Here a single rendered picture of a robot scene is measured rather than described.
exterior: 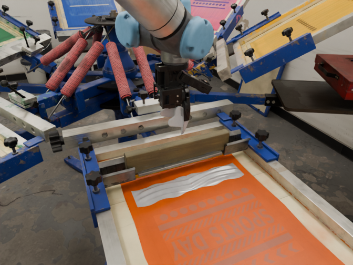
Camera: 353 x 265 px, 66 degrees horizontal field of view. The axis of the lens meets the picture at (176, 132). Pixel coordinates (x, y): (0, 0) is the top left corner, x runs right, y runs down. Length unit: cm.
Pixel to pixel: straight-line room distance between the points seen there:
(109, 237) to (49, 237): 142
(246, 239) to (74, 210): 165
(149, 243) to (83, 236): 134
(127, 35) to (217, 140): 47
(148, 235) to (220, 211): 21
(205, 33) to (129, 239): 51
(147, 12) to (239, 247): 56
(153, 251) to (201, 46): 48
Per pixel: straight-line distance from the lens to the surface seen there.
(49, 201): 235
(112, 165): 85
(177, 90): 73
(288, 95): 157
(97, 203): 76
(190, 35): 50
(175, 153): 86
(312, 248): 78
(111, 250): 68
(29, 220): 227
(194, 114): 109
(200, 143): 88
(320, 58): 176
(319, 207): 83
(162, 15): 47
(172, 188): 83
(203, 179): 87
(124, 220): 77
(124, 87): 122
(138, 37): 60
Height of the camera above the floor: 153
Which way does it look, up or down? 31 degrees down
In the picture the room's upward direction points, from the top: straight up
